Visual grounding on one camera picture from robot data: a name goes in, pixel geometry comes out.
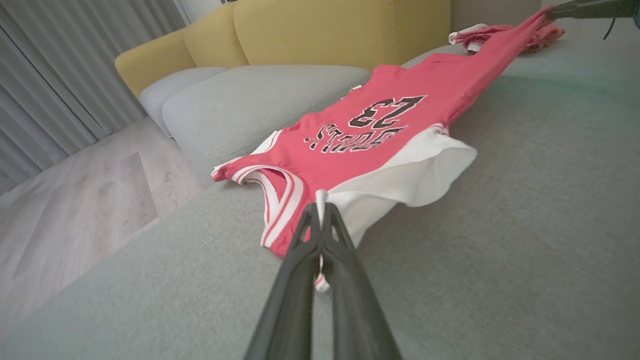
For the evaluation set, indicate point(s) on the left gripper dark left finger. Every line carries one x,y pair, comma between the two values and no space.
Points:
290,300

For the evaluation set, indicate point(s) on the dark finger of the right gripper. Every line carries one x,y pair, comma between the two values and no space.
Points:
600,9

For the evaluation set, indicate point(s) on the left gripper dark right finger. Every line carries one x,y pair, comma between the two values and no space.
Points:
355,310

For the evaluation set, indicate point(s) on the red white-striped basketball shorts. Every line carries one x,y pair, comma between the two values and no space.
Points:
542,40

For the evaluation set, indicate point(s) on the red Bulls 23 jersey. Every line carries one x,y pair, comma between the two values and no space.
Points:
360,150

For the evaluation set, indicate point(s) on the grey sofa seat cushion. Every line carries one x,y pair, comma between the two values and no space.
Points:
172,87
250,105

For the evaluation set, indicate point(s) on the yellow sofa back cushion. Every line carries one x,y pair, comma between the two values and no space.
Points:
340,30

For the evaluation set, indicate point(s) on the yellow sofa armrest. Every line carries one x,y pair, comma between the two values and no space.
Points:
170,50

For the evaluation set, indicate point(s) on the grey pleated curtain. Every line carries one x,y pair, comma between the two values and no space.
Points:
60,75

